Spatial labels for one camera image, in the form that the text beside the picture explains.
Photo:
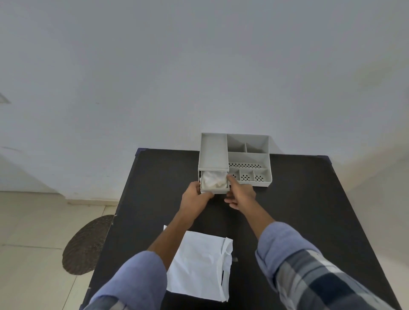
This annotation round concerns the round brown woven mat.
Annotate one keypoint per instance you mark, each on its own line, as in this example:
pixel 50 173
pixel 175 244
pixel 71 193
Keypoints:
pixel 86 247

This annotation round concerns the grey plastic desk organizer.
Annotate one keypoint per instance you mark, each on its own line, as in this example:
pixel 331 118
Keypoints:
pixel 247 156

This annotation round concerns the person's left thumb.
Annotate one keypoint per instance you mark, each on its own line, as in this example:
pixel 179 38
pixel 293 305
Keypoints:
pixel 196 186

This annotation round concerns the crumpled white cloth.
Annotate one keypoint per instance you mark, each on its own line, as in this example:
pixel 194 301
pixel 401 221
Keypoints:
pixel 212 179

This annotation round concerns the flat white fabric bag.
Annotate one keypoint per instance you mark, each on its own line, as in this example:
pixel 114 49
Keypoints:
pixel 199 265

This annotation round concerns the person's right forearm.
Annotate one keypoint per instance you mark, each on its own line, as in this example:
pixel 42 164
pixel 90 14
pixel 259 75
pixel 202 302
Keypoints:
pixel 306 268

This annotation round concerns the person's right hand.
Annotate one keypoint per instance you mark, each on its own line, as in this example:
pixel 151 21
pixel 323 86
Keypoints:
pixel 243 195

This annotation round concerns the person's left hand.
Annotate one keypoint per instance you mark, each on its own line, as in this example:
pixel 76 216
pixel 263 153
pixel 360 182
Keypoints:
pixel 191 199

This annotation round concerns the grey organizer drawer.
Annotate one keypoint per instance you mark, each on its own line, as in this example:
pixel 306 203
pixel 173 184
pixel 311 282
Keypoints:
pixel 213 190

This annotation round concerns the person's left forearm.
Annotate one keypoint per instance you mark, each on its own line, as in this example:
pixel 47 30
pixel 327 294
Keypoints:
pixel 140 274

